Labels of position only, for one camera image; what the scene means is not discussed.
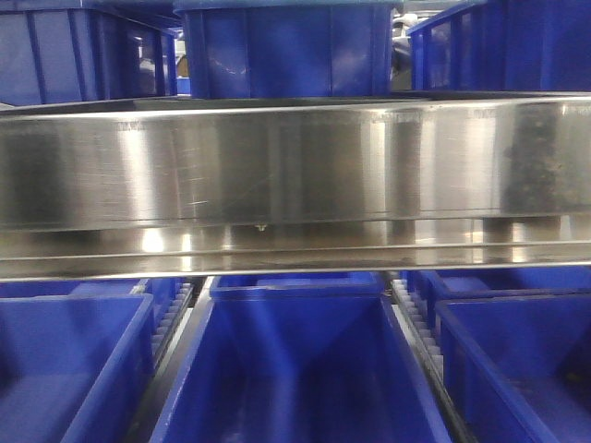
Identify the blue bin lower shelf centre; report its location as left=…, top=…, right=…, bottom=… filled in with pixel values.
left=151, top=272, right=450, bottom=442

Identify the blue bin shelf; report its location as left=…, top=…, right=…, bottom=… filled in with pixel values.
left=1, top=294, right=154, bottom=442
left=408, top=1, right=590, bottom=91
left=174, top=1, right=395, bottom=99
left=151, top=272, right=450, bottom=442
left=406, top=267, right=590, bottom=442
left=1, top=1, right=180, bottom=105

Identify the blue bin upper shelf centre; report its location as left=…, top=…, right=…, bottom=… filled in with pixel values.
left=174, top=1, right=395, bottom=99

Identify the lower shelf roller track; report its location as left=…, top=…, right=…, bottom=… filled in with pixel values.
left=390, top=278, right=475, bottom=442

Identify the blue bin lower shelf right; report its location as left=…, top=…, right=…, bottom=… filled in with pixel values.
left=406, top=267, right=590, bottom=442

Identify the blue bin lower shelf left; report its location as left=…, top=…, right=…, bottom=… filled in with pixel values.
left=1, top=294, right=154, bottom=442

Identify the blue bin upper shelf right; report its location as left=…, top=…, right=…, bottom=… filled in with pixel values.
left=408, top=1, right=590, bottom=91

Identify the blue bin upper shelf left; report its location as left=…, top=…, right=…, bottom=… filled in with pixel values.
left=1, top=1, right=180, bottom=105

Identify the stainless steel shelf front rail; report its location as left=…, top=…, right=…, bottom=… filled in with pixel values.
left=1, top=92, right=590, bottom=281

